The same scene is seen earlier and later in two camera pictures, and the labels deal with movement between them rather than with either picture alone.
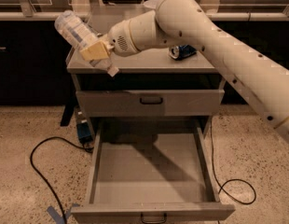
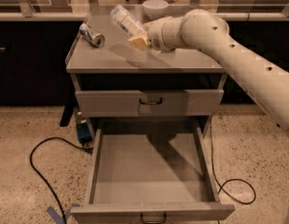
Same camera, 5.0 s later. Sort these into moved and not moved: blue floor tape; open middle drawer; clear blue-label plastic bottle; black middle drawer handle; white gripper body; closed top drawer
Moved: clear blue-label plastic bottle; white gripper body
Not moved: closed top drawer; black middle drawer handle; blue floor tape; open middle drawer
